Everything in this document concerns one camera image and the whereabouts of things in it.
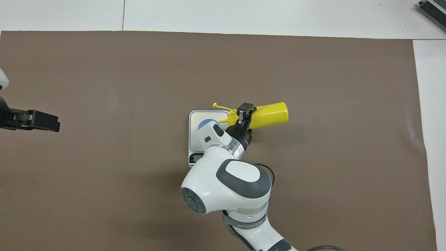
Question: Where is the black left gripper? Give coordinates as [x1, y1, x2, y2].
[0, 97, 60, 132]

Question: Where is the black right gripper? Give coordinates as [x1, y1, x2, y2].
[226, 102, 257, 150]

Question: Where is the yellow squeeze bottle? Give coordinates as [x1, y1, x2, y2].
[213, 102, 289, 129]

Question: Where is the light blue plastic cup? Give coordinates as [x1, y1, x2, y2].
[197, 119, 219, 132]

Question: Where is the silver digital kitchen scale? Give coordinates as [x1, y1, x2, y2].
[189, 110, 232, 168]

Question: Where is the brown paper mat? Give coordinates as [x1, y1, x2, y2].
[0, 31, 438, 251]

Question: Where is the grey finned metal device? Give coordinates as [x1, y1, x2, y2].
[418, 0, 446, 32]

